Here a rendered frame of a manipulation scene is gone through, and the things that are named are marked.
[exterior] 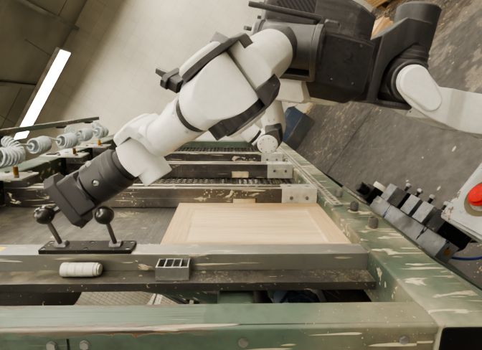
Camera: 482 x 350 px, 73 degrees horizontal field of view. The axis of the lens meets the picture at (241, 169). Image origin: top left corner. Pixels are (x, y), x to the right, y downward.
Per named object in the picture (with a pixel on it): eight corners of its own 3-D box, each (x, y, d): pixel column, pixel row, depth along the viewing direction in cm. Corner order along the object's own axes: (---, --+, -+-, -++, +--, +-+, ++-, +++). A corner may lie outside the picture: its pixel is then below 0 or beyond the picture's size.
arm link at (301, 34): (303, 81, 64) (313, 64, 75) (309, 32, 59) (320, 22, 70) (247, 74, 67) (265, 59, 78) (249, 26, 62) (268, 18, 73)
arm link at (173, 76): (180, 62, 127) (206, 75, 125) (176, 82, 133) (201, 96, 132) (161, 72, 118) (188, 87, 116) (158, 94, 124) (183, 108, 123)
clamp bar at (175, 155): (282, 166, 185) (285, 124, 180) (72, 165, 180) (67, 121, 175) (280, 163, 195) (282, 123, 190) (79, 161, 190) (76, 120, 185)
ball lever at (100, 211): (123, 254, 72) (109, 216, 63) (106, 254, 72) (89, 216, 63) (127, 240, 75) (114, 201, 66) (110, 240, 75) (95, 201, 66)
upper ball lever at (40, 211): (68, 254, 72) (46, 216, 63) (51, 254, 72) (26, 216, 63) (74, 241, 75) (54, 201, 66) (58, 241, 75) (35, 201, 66)
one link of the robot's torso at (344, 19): (353, 21, 107) (248, -1, 104) (410, -14, 74) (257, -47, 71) (333, 110, 113) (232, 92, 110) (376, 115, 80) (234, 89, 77)
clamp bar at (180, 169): (293, 179, 155) (295, 129, 150) (41, 178, 151) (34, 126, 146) (289, 174, 165) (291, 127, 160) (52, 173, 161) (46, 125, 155)
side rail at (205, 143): (267, 155, 258) (268, 141, 255) (128, 154, 253) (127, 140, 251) (267, 153, 265) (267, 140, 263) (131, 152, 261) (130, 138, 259)
